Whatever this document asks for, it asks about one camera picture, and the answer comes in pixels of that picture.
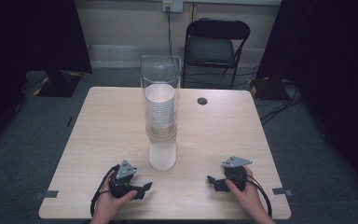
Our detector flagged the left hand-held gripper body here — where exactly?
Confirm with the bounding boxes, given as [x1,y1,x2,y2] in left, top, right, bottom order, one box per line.
[108,159,139,200]

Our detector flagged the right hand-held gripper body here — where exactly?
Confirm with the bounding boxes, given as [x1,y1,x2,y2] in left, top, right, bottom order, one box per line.
[221,155,254,192]

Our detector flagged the single white paper cup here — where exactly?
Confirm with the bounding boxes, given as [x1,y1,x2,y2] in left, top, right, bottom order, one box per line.
[147,136,178,172]

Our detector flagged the clear plastic cup dispenser tube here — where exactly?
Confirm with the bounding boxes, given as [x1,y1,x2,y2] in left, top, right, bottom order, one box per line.
[139,54,183,142]

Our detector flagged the person's left hand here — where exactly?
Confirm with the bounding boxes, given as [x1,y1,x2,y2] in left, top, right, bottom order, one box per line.
[94,178,139,220]

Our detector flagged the person's right hand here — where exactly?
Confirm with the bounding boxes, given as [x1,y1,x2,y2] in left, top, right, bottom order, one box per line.
[225,165,268,219]

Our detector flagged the grey tape strip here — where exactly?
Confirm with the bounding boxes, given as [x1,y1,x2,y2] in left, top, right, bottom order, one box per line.
[271,187,295,198]
[34,189,60,201]

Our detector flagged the stack of white paper cups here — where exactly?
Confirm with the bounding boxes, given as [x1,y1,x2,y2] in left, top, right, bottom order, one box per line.
[144,83,176,131]

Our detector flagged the black stand base yellow tape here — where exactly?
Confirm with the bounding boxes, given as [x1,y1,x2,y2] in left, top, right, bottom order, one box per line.
[32,70,84,98]
[248,75,291,101]

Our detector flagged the black folding chair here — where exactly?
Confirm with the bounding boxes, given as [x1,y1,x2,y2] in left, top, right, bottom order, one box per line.
[182,18,252,91]

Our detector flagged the black curtain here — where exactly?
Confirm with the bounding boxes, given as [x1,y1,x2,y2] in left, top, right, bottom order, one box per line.
[255,0,358,202]
[0,0,93,157]

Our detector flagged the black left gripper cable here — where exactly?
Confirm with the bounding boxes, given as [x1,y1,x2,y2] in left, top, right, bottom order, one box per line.
[89,163,121,218]

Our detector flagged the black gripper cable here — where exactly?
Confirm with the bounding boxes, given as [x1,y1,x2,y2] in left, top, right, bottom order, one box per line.
[245,174,273,218]
[89,163,121,218]

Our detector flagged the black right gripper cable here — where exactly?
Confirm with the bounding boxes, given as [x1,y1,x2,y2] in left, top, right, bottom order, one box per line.
[245,174,273,218]

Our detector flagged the black floor cables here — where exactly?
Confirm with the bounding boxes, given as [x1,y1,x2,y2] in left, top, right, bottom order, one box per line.
[258,81,304,126]

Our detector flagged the black wall socket cable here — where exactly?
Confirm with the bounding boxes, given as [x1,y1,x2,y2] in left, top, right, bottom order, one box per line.
[166,8,173,57]

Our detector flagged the white wall socket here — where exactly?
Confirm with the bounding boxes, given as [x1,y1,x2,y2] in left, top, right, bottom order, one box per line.
[162,0,185,14]

